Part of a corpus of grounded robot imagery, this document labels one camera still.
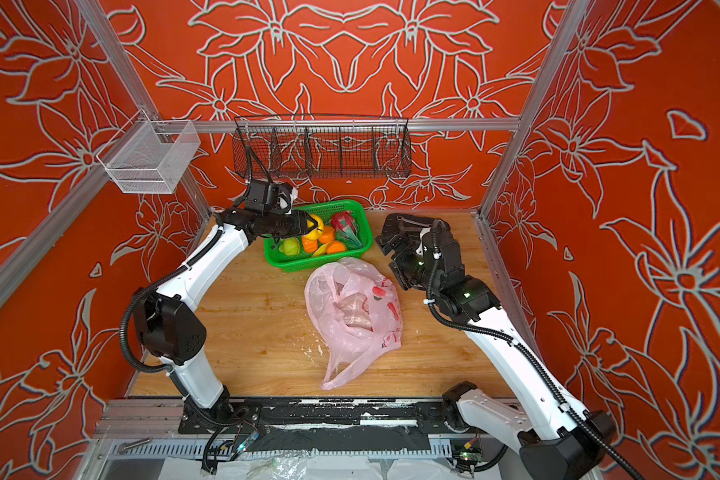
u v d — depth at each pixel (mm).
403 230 1034
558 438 367
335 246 1005
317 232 831
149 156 916
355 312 911
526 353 417
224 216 591
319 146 1000
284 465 673
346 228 1058
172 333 457
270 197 660
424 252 518
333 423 728
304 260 946
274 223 695
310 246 1034
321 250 1032
